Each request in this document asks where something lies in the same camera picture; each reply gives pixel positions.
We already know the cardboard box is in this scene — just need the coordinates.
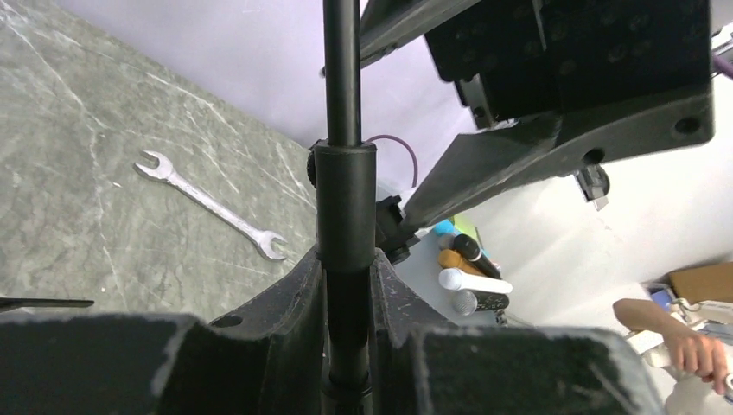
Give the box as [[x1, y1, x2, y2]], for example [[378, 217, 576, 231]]
[[669, 262, 733, 303]]

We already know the white spare microphone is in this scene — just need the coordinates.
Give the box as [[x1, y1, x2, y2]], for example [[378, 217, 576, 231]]
[[438, 268, 513, 294]]

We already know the bystander forearm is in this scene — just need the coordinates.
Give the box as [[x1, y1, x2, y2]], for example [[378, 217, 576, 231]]
[[613, 298, 697, 348]]

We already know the black tripod shock-mount stand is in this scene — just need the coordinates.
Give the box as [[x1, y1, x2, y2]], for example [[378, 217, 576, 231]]
[[314, 1, 376, 414]]

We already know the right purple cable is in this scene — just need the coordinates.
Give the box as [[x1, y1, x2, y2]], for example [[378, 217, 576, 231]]
[[366, 134, 420, 189]]

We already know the orange spare microphone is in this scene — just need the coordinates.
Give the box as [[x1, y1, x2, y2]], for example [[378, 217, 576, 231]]
[[437, 249, 485, 277]]

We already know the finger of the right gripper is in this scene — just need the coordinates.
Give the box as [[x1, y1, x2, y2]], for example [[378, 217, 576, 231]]
[[360, 0, 479, 68], [400, 91, 714, 231]]

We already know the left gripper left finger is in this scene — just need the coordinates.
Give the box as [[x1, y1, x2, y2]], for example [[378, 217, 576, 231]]
[[1, 252, 323, 414]]

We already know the silver open-end wrench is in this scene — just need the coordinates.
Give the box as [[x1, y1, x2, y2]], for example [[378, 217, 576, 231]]
[[133, 150, 287, 262]]

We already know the silver-grille black spare microphone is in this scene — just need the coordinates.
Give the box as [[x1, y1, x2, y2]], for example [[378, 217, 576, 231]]
[[451, 290, 510, 316]]

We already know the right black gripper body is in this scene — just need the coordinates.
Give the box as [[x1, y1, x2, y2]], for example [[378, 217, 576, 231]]
[[426, 1, 711, 129]]

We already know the blue spare microphone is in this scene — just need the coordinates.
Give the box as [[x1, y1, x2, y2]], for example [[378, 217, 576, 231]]
[[432, 220, 460, 236]]

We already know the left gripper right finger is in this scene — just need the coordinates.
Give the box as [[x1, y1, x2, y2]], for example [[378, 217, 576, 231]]
[[370, 252, 664, 414]]

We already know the bystander bare hand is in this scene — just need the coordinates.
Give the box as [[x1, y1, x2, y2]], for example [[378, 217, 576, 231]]
[[662, 330, 729, 395]]

